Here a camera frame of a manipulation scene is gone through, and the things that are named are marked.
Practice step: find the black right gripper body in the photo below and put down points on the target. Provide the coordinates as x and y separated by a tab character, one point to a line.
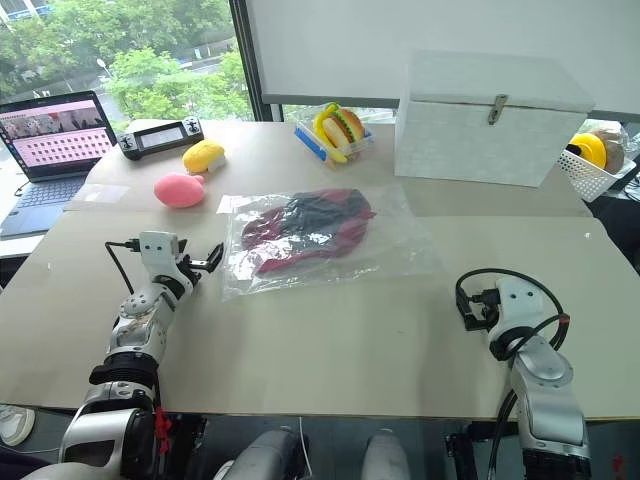
483	314

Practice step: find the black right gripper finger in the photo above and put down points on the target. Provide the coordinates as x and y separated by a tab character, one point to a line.
462	306

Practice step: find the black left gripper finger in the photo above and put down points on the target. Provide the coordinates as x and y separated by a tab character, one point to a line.
183	246
212	256

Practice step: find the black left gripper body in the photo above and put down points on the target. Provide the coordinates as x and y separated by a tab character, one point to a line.
186	267

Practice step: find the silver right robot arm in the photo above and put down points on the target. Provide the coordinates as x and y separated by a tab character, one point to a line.
546	395

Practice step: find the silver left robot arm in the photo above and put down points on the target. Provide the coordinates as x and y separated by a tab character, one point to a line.
131	332

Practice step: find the red-black cloth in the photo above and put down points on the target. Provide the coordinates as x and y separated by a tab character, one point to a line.
310	227

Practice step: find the pink plush toy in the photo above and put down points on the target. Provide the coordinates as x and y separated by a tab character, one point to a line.
177	190

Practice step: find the yellow plush toy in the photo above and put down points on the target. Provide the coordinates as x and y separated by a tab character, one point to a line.
202	156

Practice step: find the black handheld controller with screen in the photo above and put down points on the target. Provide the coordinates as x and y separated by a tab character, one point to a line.
159	139

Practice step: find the clear plastic bag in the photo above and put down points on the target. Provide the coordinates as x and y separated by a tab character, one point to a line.
345	260

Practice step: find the clear box with blue lid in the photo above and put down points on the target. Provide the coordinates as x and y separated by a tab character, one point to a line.
320	145

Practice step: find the blue open laptop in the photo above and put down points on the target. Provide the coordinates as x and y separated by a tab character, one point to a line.
47	150

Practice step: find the grey rounded cover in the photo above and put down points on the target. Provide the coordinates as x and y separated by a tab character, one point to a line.
260	457
385	456

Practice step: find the white wooden box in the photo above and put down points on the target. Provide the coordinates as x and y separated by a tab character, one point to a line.
480	135

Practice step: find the white plastic basket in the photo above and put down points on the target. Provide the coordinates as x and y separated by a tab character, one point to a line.
590	177

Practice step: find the yellow toy banana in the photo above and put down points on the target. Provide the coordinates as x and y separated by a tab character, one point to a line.
321	119

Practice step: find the toy hamburger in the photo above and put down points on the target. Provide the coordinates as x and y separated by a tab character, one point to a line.
350	125

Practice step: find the yellow round toy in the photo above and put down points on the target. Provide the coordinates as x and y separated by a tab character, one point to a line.
590	147

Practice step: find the metal box latch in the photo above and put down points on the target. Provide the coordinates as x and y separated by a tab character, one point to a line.
496	109

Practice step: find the brown toy bread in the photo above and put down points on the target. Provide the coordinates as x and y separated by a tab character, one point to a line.
612	150

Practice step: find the white sneaker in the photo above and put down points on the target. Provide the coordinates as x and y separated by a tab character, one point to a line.
15	424

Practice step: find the white roller blind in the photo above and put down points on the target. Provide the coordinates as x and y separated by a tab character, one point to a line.
400	40

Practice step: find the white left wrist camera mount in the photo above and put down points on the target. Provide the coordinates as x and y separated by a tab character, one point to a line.
158	248

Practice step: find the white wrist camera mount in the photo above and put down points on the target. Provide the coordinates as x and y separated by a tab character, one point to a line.
158	248
517	305

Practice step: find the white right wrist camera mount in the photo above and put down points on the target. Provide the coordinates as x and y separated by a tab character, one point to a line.
517	305

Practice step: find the dark window frame post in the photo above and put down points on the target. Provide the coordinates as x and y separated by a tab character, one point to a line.
245	60

